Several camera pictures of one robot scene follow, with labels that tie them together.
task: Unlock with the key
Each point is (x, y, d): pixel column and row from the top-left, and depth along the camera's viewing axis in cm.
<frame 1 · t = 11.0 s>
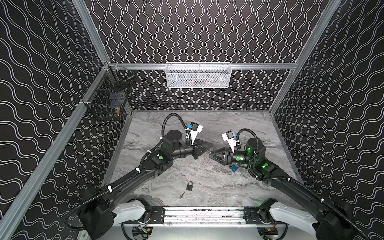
left hand: (215, 146, 64), fingers closed
right hand: (210, 155, 68), fingers open
blue padlock: (233, 168, 91), point 2 cm above the table
black padlock: (190, 187, 85), on the table
dark small key: (181, 195, 83), on the table

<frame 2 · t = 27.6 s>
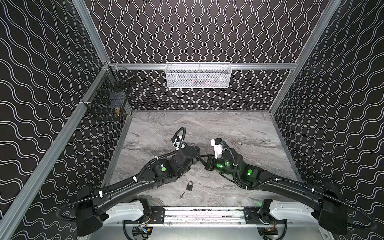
left hand: (204, 151, 69), fingers open
right hand: (197, 157, 72), fingers closed
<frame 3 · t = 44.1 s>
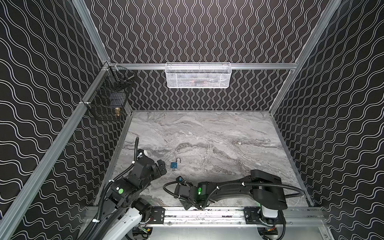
left hand: (161, 166, 72), fingers open
right hand: (184, 200, 80), fingers open
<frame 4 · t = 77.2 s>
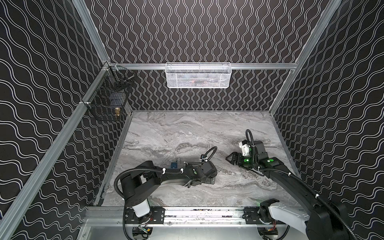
left hand: (213, 179, 83), fingers open
right hand: (231, 160, 83), fingers open
